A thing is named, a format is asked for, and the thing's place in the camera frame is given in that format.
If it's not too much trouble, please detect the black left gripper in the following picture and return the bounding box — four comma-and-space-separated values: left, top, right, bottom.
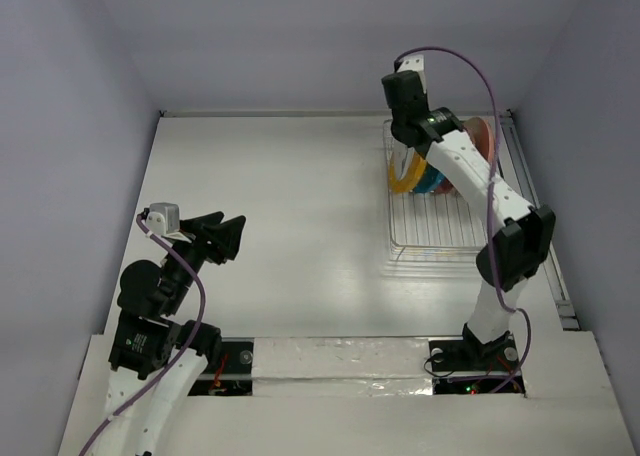
163, 209, 245, 311

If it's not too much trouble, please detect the white watermelon pattern plate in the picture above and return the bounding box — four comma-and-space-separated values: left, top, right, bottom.
388, 142, 427, 194

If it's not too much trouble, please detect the yellow dotted plate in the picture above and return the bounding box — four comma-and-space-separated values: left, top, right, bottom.
395, 155, 429, 193

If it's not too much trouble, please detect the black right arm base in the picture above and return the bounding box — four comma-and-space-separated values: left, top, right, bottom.
426, 338, 520, 377

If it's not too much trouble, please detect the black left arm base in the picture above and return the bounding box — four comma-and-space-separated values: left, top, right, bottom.
189, 338, 254, 397

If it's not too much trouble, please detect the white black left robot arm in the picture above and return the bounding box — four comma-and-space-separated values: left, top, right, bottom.
85, 203, 246, 455

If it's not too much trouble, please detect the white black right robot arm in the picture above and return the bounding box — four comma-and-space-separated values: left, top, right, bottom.
382, 70, 556, 368

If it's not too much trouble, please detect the blue dotted plate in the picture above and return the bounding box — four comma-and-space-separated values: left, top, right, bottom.
413, 166, 445, 194

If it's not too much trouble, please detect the maroon dotted plate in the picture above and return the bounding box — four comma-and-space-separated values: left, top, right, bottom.
432, 179, 458, 196

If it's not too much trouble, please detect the pink plate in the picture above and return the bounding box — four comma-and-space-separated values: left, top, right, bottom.
463, 117, 495, 165

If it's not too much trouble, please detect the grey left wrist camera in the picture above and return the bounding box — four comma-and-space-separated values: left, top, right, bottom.
142, 202, 180, 237

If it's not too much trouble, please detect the clear wire dish rack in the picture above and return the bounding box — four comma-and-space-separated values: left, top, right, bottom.
382, 118, 519, 265

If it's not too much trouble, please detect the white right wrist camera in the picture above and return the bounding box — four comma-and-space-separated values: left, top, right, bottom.
394, 53, 427, 94

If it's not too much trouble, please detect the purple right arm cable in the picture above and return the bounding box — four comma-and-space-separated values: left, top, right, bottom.
397, 46, 532, 395

